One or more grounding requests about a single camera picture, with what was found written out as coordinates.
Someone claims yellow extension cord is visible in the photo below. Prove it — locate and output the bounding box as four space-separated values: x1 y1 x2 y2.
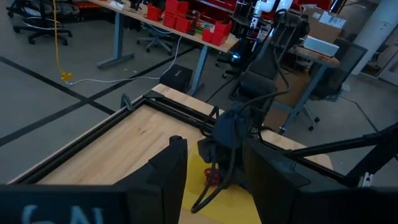
52 0 74 83

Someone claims black office chair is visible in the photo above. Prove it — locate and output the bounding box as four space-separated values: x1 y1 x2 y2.
6 0 74 47

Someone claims black floor box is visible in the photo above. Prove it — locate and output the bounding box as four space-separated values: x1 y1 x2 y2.
159 63 194 93

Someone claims red storage bin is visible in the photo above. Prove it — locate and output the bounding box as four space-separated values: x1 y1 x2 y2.
146 4 162 22
201 27 215 44
164 0 190 15
175 17 192 34
163 12 178 29
211 21 233 47

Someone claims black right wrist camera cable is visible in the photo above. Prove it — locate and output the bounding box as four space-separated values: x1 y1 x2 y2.
190 105 290 215

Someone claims brown cardboard box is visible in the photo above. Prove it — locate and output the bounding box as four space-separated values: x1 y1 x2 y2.
302 5 348 43

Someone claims silver aluminium bracket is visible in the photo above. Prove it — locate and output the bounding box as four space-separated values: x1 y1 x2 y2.
357 172 374 188

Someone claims white rectangular box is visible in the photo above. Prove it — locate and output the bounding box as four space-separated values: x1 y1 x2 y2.
303 35 340 58

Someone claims white power cable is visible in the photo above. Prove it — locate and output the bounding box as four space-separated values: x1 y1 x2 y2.
67 35 183 86

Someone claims black table clamp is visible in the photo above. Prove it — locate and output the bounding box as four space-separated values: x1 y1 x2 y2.
120 92 134 111

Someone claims magenta braided USB-C cable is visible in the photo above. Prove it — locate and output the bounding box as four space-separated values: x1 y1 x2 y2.
203 167 222 187

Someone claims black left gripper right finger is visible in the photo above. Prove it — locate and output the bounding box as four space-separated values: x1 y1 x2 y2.
242 138 398 224

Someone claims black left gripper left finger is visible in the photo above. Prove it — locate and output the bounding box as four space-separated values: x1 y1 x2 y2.
0 135 188 224

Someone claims black and red tool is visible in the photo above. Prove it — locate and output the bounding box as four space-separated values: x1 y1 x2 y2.
188 9 201 35

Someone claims grey office chair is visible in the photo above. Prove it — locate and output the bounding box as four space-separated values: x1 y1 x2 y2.
136 23 175 57

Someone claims black aluminium table frame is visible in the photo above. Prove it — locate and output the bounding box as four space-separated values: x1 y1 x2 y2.
9 90 398 188

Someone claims small wood-top table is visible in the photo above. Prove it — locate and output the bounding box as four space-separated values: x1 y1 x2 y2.
264 45 342 135

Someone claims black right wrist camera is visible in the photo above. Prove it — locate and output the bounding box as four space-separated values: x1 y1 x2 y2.
214 108 261 149

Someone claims yellow translucent plastic tray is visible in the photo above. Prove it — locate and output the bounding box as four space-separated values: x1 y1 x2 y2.
182 139 262 224

